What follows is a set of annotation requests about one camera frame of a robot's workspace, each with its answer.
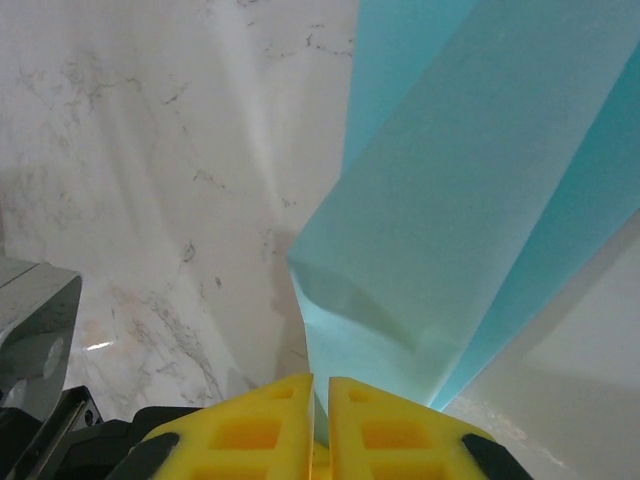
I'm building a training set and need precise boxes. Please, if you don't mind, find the teal square paper sheet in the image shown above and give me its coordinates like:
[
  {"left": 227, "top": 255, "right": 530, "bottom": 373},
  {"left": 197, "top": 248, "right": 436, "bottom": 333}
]
[{"left": 285, "top": 0, "right": 640, "bottom": 451}]

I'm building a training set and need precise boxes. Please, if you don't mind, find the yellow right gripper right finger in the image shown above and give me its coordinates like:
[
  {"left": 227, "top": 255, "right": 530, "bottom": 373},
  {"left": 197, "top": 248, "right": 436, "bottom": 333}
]
[{"left": 328, "top": 375, "right": 531, "bottom": 480}]

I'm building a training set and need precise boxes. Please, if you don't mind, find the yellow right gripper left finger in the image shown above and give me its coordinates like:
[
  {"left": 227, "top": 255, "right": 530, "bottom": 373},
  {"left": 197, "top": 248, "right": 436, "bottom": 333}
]
[{"left": 117, "top": 373, "right": 314, "bottom": 480}]

